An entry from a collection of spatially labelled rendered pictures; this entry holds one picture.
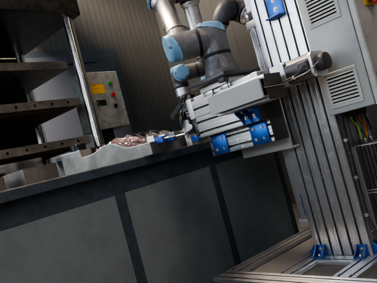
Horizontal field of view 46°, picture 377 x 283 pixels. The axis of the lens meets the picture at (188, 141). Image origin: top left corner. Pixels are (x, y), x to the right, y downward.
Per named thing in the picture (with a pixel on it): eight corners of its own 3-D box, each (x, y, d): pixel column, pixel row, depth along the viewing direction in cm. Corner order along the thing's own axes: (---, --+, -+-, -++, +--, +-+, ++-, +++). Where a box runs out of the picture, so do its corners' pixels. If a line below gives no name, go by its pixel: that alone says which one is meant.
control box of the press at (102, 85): (171, 270, 312) (118, 69, 316) (139, 287, 290) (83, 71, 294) (150, 270, 327) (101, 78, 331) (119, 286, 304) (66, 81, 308)
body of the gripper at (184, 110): (193, 118, 216) (187, 94, 216) (180, 122, 222) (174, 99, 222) (202, 116, 222) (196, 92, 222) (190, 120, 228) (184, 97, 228)
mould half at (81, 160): (178, 148, 216) (173, 126, 217) (152, 154, 193) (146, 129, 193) (98, 170, 237) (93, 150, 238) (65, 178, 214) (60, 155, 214)
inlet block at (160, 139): (179, 141, 199) (176, 129, 199) (174, 141, 194) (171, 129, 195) (154, 147, 204) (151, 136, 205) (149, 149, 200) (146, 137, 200)
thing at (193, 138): (212, 139, 218) (210, 128, 218) (207, 140, 214) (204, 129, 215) (193, 144, 227) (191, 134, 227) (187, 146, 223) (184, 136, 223)
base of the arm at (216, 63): (248, 69, 185) (242, 46, 185) (223, 72, 175) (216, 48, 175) (223, 80, 196) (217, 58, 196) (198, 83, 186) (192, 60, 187)
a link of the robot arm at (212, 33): (233, 46, 180) (225, 14, 181) (202, 54, 179) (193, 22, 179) (228, 54, 192) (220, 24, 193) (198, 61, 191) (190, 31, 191)
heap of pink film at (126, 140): (152, 142, 218) (148, 127, 218) (133, 146, 202) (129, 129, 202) (110, 155, 229) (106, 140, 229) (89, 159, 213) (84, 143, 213)
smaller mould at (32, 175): (59, 178, 185) (55, 161, 185) (26, 186, 174) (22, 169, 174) (36, 185, 199) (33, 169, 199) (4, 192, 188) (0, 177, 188)
